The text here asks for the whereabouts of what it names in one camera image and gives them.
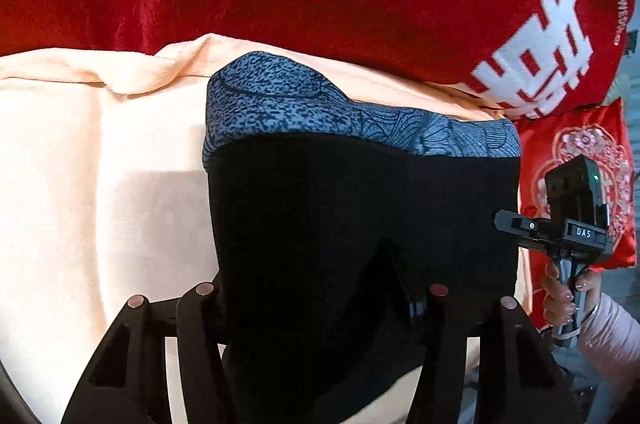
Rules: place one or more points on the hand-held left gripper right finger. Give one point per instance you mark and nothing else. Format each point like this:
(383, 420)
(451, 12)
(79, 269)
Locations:
(442, 334)

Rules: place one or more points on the red embroidered cushion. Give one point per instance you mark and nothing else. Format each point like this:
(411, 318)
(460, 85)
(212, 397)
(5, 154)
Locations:
(570, 144)

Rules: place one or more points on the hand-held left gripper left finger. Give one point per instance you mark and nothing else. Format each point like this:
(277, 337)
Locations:
(200, 329)

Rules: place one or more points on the person's right forearm pink sleeve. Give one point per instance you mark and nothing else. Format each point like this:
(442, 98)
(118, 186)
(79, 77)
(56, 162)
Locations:
(615, 334)

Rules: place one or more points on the person's right hand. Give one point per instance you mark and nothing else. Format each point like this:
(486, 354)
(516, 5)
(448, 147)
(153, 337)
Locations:
(552, 299)

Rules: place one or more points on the black pants with grey waistband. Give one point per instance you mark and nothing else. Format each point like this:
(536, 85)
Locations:
(360, 214)

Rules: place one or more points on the red printed blanket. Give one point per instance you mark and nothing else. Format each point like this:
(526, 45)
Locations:
(400, 4)

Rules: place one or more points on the cream bed sheet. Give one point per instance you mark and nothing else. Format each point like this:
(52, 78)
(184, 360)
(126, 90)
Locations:
(100, 184)

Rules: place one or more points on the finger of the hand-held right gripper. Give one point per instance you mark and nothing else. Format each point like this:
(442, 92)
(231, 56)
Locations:
(520, 224)

